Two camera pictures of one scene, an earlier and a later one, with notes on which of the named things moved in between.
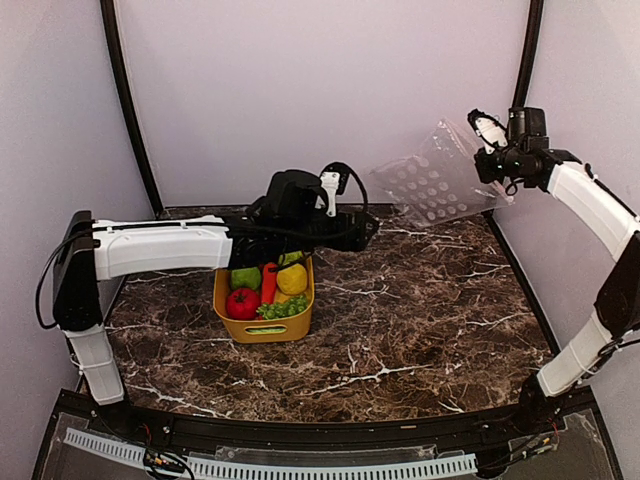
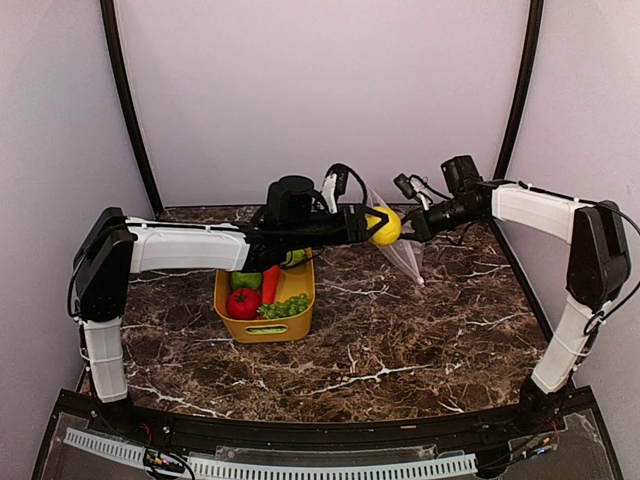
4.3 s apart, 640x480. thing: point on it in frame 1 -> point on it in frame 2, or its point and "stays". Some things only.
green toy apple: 250,277 stays
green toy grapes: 281,309 stays
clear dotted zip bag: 448,177 -> 407,254
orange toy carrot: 269,283 stays
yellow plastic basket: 288,328 stays
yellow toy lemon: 292,280 -> 389,232
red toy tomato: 242,304 stays
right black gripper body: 509,166 -> 458,216
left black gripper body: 302,235 stays
